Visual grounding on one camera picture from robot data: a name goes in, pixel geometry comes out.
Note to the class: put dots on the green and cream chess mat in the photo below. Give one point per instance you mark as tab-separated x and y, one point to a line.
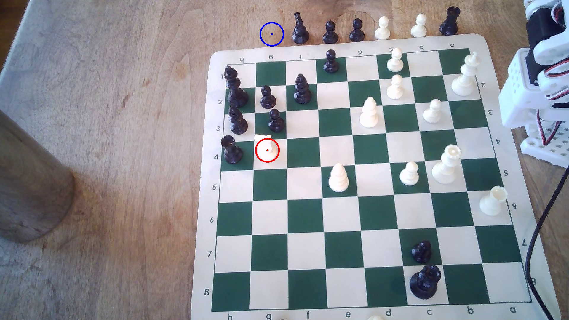
306	253

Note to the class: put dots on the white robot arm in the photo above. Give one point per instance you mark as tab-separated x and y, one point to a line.
518	93

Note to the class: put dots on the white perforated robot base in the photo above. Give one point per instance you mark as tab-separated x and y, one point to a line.
551	149

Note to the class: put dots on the white bishop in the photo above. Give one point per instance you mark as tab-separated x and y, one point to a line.
338	180
369	115

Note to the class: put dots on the black pawn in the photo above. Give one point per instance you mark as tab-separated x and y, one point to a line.
356	33
330	34
330	63
421	252
276	122
267	98

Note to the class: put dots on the white queen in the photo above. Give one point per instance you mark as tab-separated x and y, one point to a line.
444	171

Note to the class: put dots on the white pawn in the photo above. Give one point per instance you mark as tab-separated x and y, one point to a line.
382	31
418	28
394	89
394	63
432	113
409	176

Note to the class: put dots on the black bishop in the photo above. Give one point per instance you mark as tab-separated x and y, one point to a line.
302	91
237	122

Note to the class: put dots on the white king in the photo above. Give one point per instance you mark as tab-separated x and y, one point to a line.
464	82

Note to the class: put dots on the black king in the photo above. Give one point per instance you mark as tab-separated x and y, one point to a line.
234	91

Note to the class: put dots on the black queen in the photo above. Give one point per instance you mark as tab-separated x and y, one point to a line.
424	283

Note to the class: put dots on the white rook with flat top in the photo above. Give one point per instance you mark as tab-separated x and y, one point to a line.
263	149

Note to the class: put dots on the round wooden post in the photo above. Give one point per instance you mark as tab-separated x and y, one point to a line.
26	186

